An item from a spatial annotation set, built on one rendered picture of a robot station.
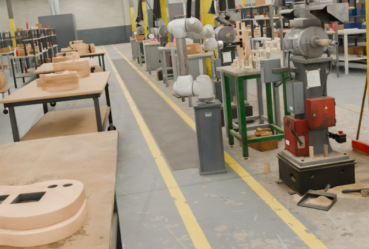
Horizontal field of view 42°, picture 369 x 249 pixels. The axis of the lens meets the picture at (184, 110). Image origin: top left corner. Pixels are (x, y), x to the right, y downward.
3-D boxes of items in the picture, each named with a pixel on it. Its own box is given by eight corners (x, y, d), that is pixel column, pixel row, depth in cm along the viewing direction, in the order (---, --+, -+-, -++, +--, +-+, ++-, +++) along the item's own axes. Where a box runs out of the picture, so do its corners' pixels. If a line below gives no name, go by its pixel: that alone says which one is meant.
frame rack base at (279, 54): (284, 66, 522) (283, 50, 519) (270, 68, 520) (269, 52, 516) (274, 64, 548) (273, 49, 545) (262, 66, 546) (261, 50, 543)
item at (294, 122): (309, 154, 412) (307, 112, 405) (295, 156, 410) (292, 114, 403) (297, 147, 436) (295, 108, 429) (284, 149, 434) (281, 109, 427)
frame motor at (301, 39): (331, 56, 399) (330, 25, 394) (300, 60, 395) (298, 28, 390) (309, 54, 439) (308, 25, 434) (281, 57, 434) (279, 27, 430)
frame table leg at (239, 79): (249, 159, 520) (242, 76, 504) (244, 160, 520) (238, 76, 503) (247, 158, 526) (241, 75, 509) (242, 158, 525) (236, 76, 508)
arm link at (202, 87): (211, 98, 473) (209, 76, 469) (193, 99, 479) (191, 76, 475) (215, 95, 488) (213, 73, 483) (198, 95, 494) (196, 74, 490)
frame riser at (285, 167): (362, 187, 412) (362, 159, 407) (294, 198, 402) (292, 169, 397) (334, 170, 461) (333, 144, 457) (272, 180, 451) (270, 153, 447)
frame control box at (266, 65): (294, 88, 416) (292, 58, 411) (270, 92, 413) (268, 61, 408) (283, 85, 440) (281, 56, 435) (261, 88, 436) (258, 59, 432)
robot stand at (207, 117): (200, 175, 483) (193, 106, 470) (197, 167, 510) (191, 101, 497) (227, 172, 484) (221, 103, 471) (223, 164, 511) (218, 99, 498)
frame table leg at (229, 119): (234, 147, 574) (228, 71, 557) (230, 147, 573) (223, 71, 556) (233, 145, 579) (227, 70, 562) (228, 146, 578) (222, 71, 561)
